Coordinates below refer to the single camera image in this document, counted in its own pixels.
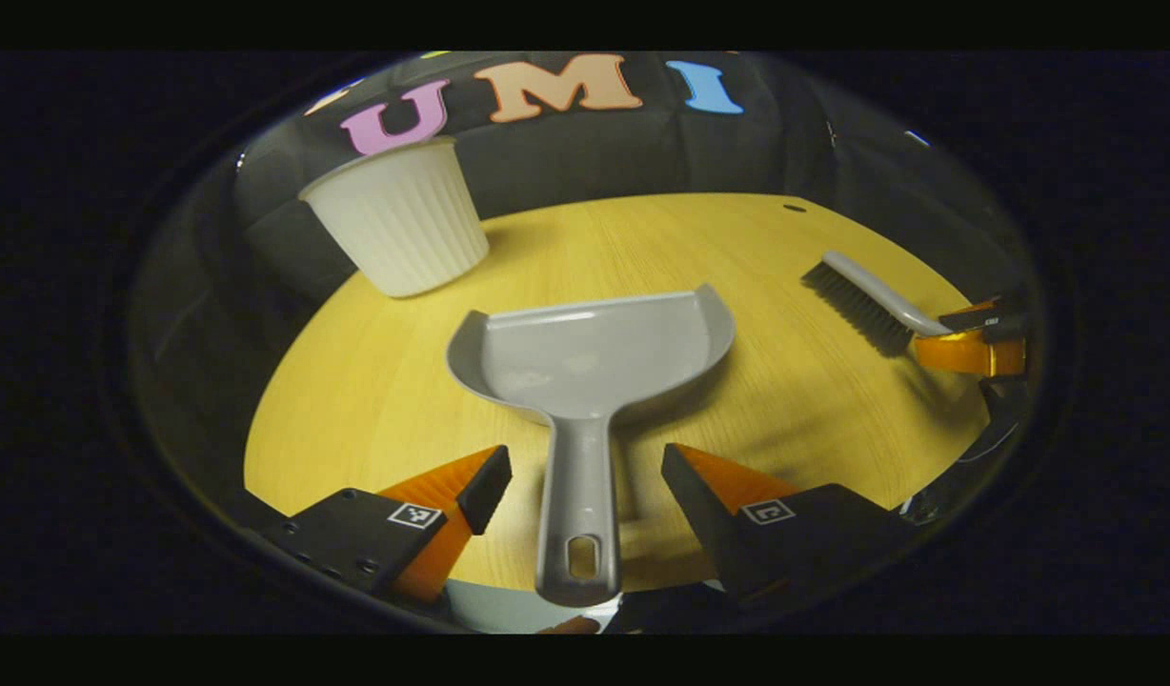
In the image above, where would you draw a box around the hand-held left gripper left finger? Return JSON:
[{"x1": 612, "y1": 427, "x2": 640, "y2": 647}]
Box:
[{"x1": 260, "y1": 444, "x2": 514, "y2": 604}]

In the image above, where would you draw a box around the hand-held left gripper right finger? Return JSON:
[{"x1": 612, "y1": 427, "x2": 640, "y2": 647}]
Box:
[{"x1": 660, "y1": 442, "x2": 917, "y2": 602}]

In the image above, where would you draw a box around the small grey broom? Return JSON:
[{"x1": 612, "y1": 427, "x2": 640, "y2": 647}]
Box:
[{"x1": 800, "y1": 251, "x2": 956, "y2": 358}]

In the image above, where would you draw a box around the grey plastic dustpan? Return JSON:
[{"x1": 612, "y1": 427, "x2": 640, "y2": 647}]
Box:
[{"x1": 446, "y1": 283, "x2": 736, "y2": 608}]

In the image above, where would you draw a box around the white ribbed garbage bin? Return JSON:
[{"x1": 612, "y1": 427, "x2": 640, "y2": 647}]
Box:
[{"x1": 297, "y1": 135, "x2": 491, "y2": 299}]

